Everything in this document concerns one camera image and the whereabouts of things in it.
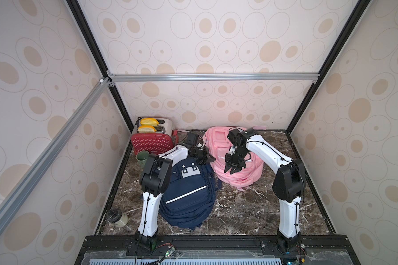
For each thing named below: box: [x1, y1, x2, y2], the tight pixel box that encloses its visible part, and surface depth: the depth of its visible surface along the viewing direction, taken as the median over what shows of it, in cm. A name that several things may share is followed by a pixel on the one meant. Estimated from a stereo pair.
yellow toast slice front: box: [137, 125, 157, 133], surface depth 96 cm
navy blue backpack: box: [159, 156, 222, 230], surface depth 87 cm
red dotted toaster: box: [130, 117, 175, 156], surface depth 99 cm
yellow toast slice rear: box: [140, 117, 160, 126], surface depth 99 cm
